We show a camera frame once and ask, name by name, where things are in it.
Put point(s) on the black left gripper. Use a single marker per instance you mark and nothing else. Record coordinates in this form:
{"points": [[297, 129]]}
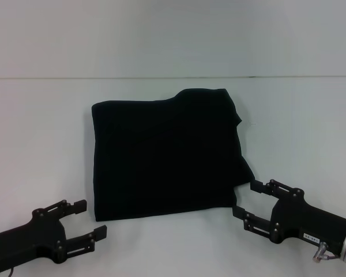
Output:
{"points": [[26, 239]]}

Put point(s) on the silver plug connector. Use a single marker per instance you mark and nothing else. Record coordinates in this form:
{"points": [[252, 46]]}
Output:
{"points": [[320, 252]]}

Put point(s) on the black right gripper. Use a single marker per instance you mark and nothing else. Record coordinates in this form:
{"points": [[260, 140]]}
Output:
{"points": [[308, 220]]}

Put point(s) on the black shirt with white print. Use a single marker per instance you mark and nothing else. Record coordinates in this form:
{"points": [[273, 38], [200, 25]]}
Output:
{"points": [[167, 155]]}

